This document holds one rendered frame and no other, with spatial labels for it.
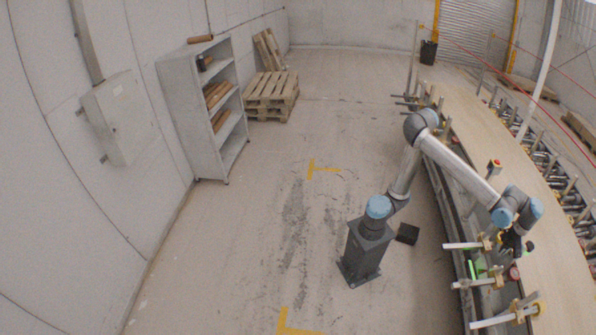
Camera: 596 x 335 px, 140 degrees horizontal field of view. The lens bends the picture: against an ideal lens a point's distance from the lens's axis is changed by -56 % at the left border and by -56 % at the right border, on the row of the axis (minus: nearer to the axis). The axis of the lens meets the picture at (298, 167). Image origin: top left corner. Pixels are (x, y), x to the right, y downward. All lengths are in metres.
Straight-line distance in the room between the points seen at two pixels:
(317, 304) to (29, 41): 2.72
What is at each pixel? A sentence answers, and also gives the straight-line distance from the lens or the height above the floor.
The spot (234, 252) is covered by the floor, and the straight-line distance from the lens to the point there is 2.35.
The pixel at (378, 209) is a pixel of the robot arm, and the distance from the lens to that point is 1.46.
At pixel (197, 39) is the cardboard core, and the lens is 2.77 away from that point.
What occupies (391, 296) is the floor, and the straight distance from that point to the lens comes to 2.16.
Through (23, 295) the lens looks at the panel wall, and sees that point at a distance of 1.92.
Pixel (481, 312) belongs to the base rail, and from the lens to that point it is 1.61.
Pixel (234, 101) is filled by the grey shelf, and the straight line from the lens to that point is 3.29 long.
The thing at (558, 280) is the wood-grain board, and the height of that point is 0.90.
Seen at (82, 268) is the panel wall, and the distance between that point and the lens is 2.09.
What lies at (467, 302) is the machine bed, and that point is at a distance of 2.18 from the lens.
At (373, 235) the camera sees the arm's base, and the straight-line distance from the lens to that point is 1.61.
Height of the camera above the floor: 1.97
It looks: 41 degrees down
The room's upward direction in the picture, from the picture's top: 4 degrees counter-clockwise
